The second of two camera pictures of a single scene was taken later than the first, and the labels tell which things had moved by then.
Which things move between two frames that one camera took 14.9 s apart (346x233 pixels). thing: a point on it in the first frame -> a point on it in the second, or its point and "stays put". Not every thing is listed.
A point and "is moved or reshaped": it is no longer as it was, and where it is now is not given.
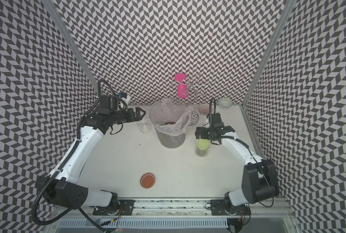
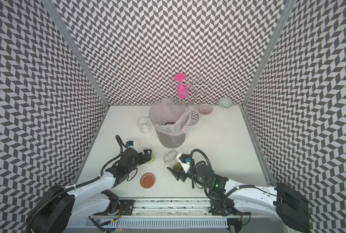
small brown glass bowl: x=203 y=108 stays put
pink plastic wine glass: x=182 y=90 stays put
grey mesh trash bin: x=169 y=118 stays put
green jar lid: x=202 y=144 -> x=152 y=158
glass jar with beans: x=201 y=153 is moved or reshaped
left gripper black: x=138 y=117 -> x=147 y=156
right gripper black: x=203 y=136 -> x=177 y=174
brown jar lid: x=147 y=180 stays put
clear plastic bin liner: x=170 y=115 stays put
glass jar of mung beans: x=145 y=126 stays put
